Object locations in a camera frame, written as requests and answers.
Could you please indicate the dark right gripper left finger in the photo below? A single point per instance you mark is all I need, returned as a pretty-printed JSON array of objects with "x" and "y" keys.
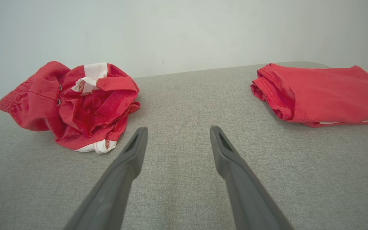
[{"x": 113, "y": 191}]

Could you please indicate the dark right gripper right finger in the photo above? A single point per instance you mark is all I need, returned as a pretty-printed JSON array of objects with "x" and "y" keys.
[{"x": 244, "y": 191}]

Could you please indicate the red shorts with white panels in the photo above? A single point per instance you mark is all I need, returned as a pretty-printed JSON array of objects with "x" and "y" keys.
[{"x": 43, "y": 102}]

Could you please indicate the red jersey with white trim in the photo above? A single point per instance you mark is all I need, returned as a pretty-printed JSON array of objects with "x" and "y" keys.
[{"x": 331, "y": 92}]

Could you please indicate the grey fabric sofa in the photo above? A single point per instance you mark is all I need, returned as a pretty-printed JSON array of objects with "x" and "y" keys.
[{"x": 184, "y": 143}]

